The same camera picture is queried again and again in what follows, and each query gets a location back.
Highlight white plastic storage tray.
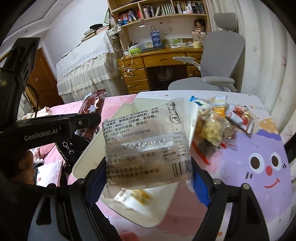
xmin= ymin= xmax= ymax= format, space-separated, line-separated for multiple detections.
xmin=73 ymin=98 xmax=199 ymax=227

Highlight clear bag yellow puffs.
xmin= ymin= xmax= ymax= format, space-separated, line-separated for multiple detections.
xmin=197 ymin=111 xmax=235 ymax=147

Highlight white pillow with print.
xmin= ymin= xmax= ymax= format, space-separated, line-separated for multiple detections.
xmin=36 ymin=160 xmax=63 ymax=187

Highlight green tissue box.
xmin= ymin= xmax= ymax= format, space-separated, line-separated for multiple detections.
xmin=128 ymin=48 xmax=141 ymax=56

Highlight blue gift bag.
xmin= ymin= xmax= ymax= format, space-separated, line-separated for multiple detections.
xmin=150 ymin=25 xmax=165 ymax=49

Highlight dark brown star snack packet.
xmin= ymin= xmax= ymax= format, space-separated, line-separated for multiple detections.
xmin=75 ymin=88 xmax=107 ymax=140

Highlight large clear rice cake pack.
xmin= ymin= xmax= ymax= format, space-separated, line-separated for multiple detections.
xmin=102 ymin=98 xmax=199 ymax=198

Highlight person left hand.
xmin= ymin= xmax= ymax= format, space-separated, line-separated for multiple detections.
xmin=18 ymin=151 xmax=35 ymax=184

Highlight dark raisin red-edged packet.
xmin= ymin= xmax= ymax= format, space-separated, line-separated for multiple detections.
xmin=192 ymin=141 xmax=226 ymax=166

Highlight brown wooden door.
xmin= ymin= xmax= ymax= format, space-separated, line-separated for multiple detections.
xmin=28 ymin=48 xmax=64 ymax=108

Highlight wooden desk with drawers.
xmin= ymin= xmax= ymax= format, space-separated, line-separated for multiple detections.
xmin=117 ymin=47 xmax=203 ymax=94

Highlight white floral curtain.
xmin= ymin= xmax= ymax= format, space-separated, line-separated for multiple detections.
xmin=206 ymin=1 xmax=295 ymax=143

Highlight orange oats bar packet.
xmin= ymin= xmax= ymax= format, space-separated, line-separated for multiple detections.
xmin=209 ymin=96 xmax=227 ymax=118

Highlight blue white cookie packet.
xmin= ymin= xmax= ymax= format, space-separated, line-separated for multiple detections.
xmin=189 ymin=96 xmax=212 ymax=116

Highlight grey office chair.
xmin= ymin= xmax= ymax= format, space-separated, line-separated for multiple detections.
xmin=168 ymin=13 xmax=245 ymax=92

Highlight wooden bookshelf hutch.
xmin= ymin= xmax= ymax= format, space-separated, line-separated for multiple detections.
xmin=107 ymin=1 xmax=211 ymax=50

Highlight small yellow candy packet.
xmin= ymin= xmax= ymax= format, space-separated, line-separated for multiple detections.
xmin=130 ymin=190 xmax=152 ymax=205

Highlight doll on desk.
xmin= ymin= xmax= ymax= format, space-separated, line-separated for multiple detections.
xmin=192 ymin=18 xmax=206 ymax=42

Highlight red white apple chips bag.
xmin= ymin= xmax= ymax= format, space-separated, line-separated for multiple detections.
xmin=225 ymin=104 xmax=254 ymax=134

